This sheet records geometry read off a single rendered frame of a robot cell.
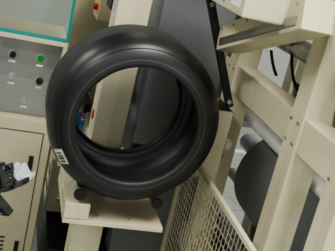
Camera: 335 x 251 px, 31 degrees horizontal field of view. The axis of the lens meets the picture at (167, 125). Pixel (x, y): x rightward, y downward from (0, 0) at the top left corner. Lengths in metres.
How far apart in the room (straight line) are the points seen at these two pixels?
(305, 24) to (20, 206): 1.73
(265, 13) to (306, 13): 0.13
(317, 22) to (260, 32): 0.27
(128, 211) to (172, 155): 0.28
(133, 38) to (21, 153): 1.06
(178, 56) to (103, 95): 0.50
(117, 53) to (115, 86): 0.46
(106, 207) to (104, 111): 0.39
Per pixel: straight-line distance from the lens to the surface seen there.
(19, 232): 3.05
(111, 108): 2.45
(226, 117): 2.49
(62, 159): 2.09
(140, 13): 2.38
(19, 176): 1.95
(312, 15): 1.78
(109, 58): 1.98
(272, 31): 1.93
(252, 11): 1.82
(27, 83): 2.81
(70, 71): 2.01
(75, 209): 2.19
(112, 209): 2.33
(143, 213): 2.36
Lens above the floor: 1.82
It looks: 17 degrees down
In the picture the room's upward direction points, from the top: 13 degrees clockwise
